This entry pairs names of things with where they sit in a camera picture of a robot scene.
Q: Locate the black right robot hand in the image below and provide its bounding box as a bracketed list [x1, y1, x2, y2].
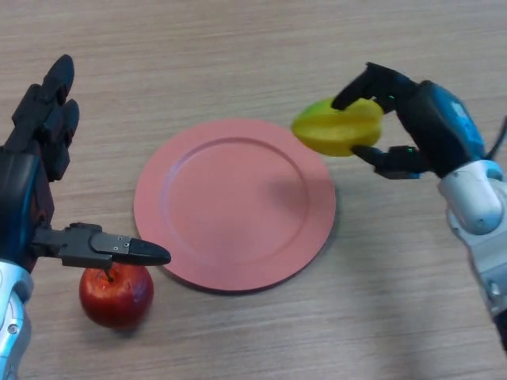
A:
[330, 62, 486, 180]

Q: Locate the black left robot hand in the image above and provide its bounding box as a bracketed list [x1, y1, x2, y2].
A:
[0, 54, 172, 274]

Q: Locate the yellow green starfruit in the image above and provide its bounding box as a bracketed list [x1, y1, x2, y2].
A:
[291, 97, 384, 158]

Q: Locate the pink round plate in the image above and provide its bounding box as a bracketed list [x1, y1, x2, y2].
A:
[133, 118, 337, 294]

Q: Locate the red apple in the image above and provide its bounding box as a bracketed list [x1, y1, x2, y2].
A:
[78, 265, 154, 329]

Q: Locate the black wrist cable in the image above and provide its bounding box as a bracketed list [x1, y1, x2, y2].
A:
[485, 115, 507, 162]

